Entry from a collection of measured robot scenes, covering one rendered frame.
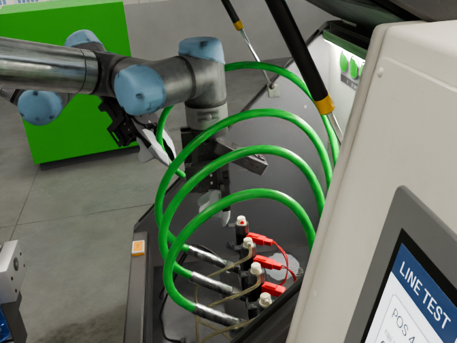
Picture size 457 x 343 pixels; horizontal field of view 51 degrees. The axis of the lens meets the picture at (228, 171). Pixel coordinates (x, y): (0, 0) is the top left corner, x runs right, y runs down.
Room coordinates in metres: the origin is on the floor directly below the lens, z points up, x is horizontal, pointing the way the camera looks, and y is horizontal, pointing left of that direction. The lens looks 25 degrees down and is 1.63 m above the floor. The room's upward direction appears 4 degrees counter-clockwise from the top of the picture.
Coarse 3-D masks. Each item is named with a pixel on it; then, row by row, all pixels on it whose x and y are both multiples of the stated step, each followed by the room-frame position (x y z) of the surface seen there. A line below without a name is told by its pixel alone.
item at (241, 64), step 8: (232, 64) 0.90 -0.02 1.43; (240, 64) 0.89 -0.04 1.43; (248, 64) 0.89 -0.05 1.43; (256, 64) 0.88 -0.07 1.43; (264, 64) 0.88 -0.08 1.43; (272, 64) 0.88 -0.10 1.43; (280, 72) 0.87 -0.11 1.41; (288, 72) 0.87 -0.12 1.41; (296, 80) 0.86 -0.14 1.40; (304, 88) 0.85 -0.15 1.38; (168, 112) 0.94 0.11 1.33; (160, 120) 0.94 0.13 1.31; (160, 128) 0.94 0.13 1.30; (328, 128) 0.84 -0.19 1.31; (160, 136) 0.94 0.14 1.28; (328, 136) 0.84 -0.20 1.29; (160, 144) 0.94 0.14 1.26; (336, 144) 0.84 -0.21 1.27; (336, 152) 0.84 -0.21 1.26; (336, 160) 0.84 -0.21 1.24
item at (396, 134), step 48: (384, 48) 0.45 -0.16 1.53; (432, 48) 0.38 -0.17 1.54; (384, 96) 0.41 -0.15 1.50; (432, 96) 0.34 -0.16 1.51; (384, 144) 0.39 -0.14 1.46; (432, 144) 0.32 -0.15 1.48; (336, 192) 0.46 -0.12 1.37; (384, 192) 0.36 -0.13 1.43; (432, 192) 0.30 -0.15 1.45; (336, 240) 0.42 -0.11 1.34; (336, 288) 0.39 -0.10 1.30; (288, 336) 0.46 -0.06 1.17; (336, 336) 0.36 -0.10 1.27
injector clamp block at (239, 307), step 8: (224, 272) 0.86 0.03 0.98; (232, 272) 0.85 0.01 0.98; (224, 280) 0.83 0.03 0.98; (232, 280) 0.83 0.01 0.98; (240, 288) 0.80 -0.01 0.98; (224, 296) 0.78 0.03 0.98; (224, 304) 0.80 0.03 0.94; (232, 304) 0.75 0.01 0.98; (240, 304) 0.75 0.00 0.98; (232, 312) 0.73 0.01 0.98; (240, 312) 0.73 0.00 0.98; (248, 320) 0.70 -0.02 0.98; (232, 336) 0.67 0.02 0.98
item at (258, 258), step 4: (256, 256) 0.74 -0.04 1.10; (260, 256) 0.73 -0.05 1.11; (256, 260) 0.72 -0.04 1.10; (260, 260) 0.72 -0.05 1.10; (264, 260) 0.72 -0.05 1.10; (268, 260) 0.72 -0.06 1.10; (272, 260) 0.72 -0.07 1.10; (260, 264) 0.72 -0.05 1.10; (264, 264) 0.72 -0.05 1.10; (268, 264) 0.71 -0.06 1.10; (272, 264) 0.71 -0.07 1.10; (276, 264) 0.71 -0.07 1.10; (280, 264) 0.71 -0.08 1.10; (268, 268) 0.71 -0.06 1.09; (272, 268) 0.71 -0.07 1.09; (276, 268) 0.71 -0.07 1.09; (280, 268) 0.70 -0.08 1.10
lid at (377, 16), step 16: (320, 0) 0.92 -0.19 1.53; (336, 0) 0.75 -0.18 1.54; (352, 0) 0.64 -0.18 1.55; (368, 0) 0.54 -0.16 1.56; (384, 0) 0.54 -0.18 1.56; (400, 0) 0.47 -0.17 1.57; (416, 0) 0.47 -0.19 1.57; (432, 0) 0.47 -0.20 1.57; (448, 0) 0.47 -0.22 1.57; (336, 16) 1.18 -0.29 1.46; (352, 16) 0.90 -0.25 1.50; (368, 16) 0.73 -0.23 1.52; (384, 16) 0.61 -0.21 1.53; (400, 16) 0.54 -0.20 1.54; (416, 16) 0.54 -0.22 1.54; (432, 16) 0.47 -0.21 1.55; (448, 16) 0.47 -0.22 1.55
